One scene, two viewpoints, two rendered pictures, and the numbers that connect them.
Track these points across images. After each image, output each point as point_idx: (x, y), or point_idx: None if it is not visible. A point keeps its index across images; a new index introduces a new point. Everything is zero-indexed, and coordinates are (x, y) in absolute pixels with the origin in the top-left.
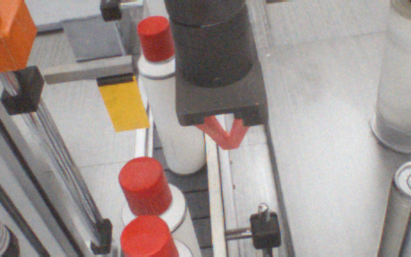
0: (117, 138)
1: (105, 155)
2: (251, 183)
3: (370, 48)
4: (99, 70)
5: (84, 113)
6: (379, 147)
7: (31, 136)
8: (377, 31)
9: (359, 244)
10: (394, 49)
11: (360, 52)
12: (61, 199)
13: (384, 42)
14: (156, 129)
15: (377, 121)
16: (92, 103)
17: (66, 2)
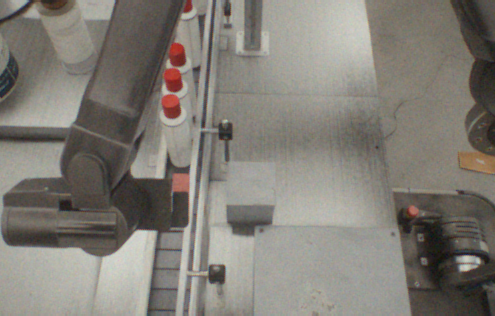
0: (235, 108)
1: (242, 98)
2: (164, 71)
3: (66, 113)
4: None
5: (259, 130)
6: (99, 53)
7: (292, 119)
8: (43, 162)
9: None
10: (81, 13)
11: (73, 111)
12: (264, 77)
13: (80, 25)
14: (206, 81)
15: (94, 55)
16: (254, 137)
17: (272, 184)
